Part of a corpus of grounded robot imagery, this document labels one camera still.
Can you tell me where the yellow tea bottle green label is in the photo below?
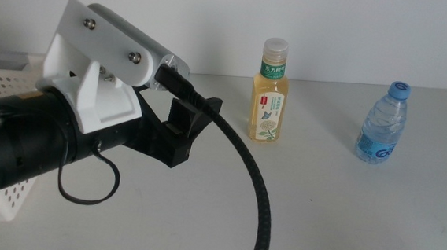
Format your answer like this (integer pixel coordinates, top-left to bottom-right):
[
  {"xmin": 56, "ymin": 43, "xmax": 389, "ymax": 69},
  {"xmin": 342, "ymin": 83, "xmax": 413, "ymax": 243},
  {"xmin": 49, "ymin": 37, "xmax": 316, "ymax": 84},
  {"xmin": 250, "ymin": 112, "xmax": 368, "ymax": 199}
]
[{"xmin": 247, "ymin": 36, "xmax": 294, "ymax": 144}]

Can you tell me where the clear water bottle blue cap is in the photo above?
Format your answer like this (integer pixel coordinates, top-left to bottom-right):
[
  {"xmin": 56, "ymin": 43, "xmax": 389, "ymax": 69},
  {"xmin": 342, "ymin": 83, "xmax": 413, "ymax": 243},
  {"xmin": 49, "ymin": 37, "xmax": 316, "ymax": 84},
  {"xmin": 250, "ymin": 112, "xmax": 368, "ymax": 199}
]
[{"xmin": 353, "ymin": 78, "xmax": 412, "ymax": 167}]

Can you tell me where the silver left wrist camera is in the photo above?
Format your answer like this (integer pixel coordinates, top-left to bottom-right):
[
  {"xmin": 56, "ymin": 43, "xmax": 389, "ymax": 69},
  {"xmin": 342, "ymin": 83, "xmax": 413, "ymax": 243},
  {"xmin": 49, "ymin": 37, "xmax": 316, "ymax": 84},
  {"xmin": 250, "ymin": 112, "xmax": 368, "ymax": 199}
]
[{"xmin": 80, "ymin": 2, "xmax": 195, "ymax": 94}]

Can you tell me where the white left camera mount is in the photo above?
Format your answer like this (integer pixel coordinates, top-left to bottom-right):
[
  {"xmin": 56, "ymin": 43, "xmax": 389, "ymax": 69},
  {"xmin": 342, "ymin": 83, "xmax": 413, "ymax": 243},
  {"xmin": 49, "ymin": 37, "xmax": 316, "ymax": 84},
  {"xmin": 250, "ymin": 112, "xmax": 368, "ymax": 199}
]
[{"xmin": 32, "ymin": 0, "xmax": 167, "ymax": 140}]

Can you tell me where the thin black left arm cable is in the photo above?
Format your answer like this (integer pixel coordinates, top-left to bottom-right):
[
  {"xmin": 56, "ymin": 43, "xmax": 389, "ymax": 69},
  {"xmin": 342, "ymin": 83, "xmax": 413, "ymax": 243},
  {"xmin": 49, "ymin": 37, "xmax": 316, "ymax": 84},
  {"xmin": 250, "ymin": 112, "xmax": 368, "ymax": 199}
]
[{"xmin": 55, "ymin": 127, "xmax": 125, "ymax": 208}]

